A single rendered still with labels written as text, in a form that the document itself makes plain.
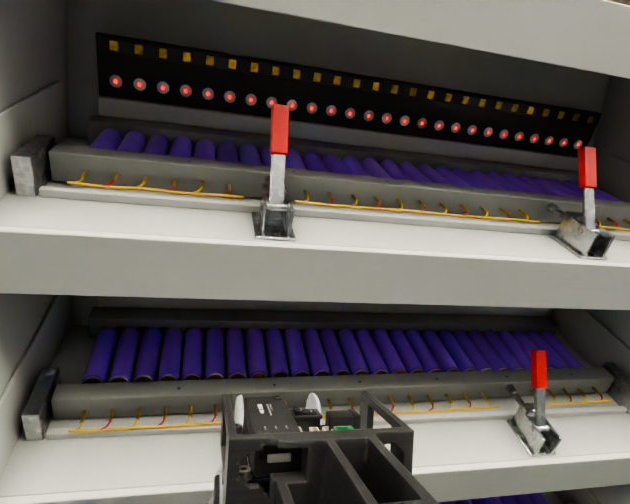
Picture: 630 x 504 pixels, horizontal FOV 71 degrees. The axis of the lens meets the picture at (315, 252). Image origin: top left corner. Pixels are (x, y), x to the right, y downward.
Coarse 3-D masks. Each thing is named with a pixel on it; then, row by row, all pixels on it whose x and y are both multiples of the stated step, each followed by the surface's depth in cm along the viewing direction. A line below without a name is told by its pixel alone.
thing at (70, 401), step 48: (96, 384) 36; (144, 384) 37; (192, 384) 38; (240, 384) 39; (288, 384) 40; (336, 384) 41; (384, 384) 42; (432, 384) 43; (480, 384) 45; (528, 384) 46; (576, 384) 48
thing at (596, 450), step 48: (48, 336) 39; (576, 336) 57; (48, 384) 35; (624, 384) 48; (0, 432) 31; (432, 432) 41; (480, 432) 42; (576, 432) 44; (624, 432) 45; (0, 480) 31; (48, 480) 31; (96, 480) 32; (144, 480) 33; (192, 480) 33; (432, 480) 38; (480, 480) 39; (528, 480) 41; (576, 480) 43; (624, 480) 45
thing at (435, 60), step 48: (96, 0) 41; (144, 0) 42; (192, 0) 42; (240, 48) 44; (288, 48) 45; (336, 48) 46; (384, 48) 48; (432, 48) 49; (96, 96) 43; (528, 96) 53; (576, 96) 54
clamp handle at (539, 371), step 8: (536, 352) 42; (544, 352) 42; (536, 360) 41; (544, 360) 42; (536, 368) 41; (544, 368) 42; (536, 376) 41; (544, 376) 42; (536, 384) 41; (544, 384) 41; (536, 392) 41; (544, 392) 42; (536, 400) 41; (544, 400) 41; (536, 408) 41; (544, 408) 41; (536, 416) 41; (544, 416) 41; (536, 424) 41; (544, 424) 41
